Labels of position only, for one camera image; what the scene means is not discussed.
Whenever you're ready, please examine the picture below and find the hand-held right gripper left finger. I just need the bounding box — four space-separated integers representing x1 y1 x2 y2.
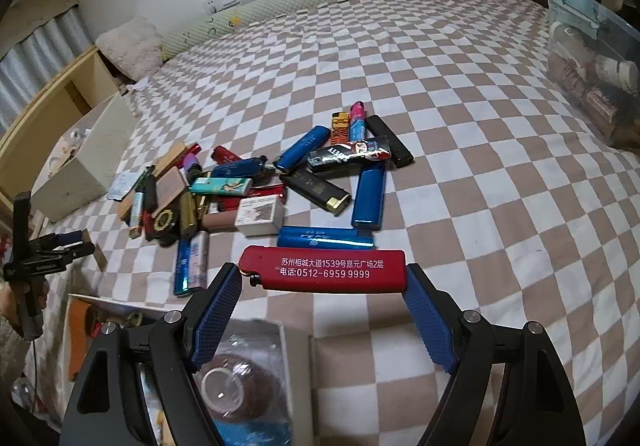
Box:
60 262 243 446

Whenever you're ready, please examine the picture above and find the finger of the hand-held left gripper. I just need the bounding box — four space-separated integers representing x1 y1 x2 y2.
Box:
62 241 96 263
31 229 85 252

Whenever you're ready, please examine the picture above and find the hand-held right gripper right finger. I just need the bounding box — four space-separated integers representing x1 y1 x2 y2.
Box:
402 263 586 446

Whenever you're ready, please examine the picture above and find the white cardboard box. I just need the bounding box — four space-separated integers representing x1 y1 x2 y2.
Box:
67 293 313 446

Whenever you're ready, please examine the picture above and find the matte red printed lighter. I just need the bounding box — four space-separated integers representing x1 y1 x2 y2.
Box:
237 247 407 294

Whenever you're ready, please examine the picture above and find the pile of lighters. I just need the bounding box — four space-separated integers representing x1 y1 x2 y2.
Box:
117 101 416 297

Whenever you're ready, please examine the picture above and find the person's left forearm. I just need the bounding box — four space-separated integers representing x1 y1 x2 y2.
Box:
0 321 32 379

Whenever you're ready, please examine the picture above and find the person's left hand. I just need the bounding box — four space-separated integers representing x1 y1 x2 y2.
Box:
0 276 51 334

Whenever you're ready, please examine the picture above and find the cream storage box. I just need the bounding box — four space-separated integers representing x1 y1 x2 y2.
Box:
32 91 138 224

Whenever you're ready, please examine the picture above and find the brown leather piece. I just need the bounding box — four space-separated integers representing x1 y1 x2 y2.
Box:
70 300 103 379

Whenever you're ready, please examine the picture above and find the brown tape roll in bag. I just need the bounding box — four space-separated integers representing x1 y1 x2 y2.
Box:
192 321 291 446

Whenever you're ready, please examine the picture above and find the small white packet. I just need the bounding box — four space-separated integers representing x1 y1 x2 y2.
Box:
107 172 138 201

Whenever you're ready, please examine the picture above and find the black gold round tin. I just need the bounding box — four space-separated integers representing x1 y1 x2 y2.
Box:
150 206 180 247

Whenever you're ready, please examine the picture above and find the pink rectangular case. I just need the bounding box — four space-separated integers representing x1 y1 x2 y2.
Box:
202 211 236 233

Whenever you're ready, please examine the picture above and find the brown flat case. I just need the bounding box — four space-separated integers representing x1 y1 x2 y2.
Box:
155 167 188 214

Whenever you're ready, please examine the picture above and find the small white printed box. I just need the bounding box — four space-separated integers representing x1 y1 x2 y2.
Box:
234 195 287 236

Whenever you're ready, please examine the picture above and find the wooden bedside shelf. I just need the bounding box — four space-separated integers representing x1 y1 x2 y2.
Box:
0 46 126 212

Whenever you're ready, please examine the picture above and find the pale striped curtain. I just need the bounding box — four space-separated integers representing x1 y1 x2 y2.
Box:
0 6 96 127

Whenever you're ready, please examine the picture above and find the white fluffy pillow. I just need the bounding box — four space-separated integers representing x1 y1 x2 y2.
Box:
95 16 163 82

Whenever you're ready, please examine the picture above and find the beige printed valance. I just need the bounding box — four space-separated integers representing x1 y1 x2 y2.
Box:
10 0 81 47

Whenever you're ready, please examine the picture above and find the clear plastic storage bin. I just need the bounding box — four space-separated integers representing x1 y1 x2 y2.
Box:
542 0 640 152

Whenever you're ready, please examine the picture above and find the green long bolster pillow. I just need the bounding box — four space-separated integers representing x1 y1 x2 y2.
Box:
160 0 361 60

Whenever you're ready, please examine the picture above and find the white wall power outlet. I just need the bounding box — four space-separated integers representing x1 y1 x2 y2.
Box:
202 0 240 17

